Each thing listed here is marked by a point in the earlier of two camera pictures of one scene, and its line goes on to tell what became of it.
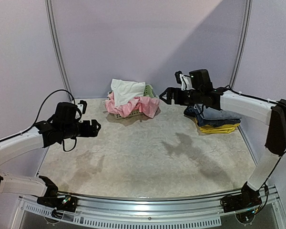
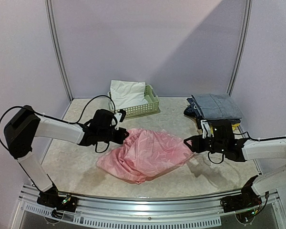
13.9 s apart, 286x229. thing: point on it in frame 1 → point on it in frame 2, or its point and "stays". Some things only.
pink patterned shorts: [149, 107] → [143, 153]
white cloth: [126, 91] stays
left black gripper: [94, 131] → [121, 136]
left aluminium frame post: [56, 42] stays
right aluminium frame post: [248, 5] stays
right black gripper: [171, 96] → [202, 143]
